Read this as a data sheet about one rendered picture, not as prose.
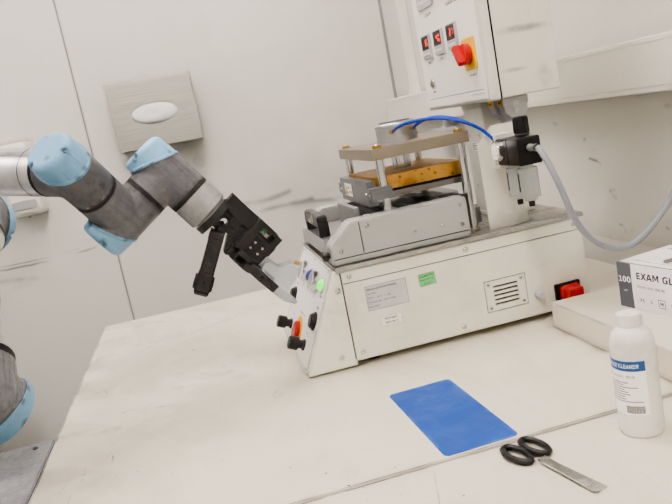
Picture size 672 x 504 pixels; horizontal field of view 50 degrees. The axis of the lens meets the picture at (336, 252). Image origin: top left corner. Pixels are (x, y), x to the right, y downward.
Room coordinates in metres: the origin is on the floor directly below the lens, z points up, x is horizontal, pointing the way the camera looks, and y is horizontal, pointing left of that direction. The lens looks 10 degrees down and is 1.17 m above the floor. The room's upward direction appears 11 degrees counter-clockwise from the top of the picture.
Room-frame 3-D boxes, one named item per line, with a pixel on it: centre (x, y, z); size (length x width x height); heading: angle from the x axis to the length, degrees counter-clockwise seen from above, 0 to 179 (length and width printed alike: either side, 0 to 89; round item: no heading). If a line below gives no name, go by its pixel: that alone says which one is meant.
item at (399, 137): (1.36, -0.19, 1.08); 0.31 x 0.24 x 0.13; 10
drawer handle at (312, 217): (1.35, 0.03, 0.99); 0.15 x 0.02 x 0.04; 10
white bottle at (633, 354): (0.78, -0.31, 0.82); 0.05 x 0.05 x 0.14
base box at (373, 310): (1.36, -0.15, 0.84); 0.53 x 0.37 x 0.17; 100
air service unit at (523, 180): (1.18, -0.32, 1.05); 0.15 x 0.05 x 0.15; 10
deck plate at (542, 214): (1.38, -0.19, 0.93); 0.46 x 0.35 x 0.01; 100
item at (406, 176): (1.37, -0.16, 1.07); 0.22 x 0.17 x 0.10; 10
